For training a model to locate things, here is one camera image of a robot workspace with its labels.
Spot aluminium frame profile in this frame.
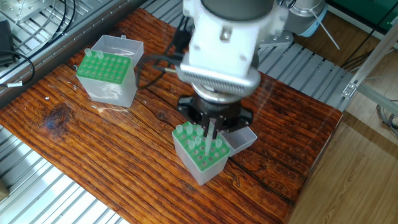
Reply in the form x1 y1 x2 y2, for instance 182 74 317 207
341 34 398 125

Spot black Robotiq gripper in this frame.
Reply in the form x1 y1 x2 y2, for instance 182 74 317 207
178 92 256 147

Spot black cables on frame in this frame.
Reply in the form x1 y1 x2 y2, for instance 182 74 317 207
0 0 81 88

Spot thin white plastic strip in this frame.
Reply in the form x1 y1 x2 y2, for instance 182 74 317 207
309 7 341 49

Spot clear pipette box green rack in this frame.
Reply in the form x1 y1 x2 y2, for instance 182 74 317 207
172 121 258 186
76 35 145 110

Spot black gripper cable bundle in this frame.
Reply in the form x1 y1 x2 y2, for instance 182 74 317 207
136 16 195 89

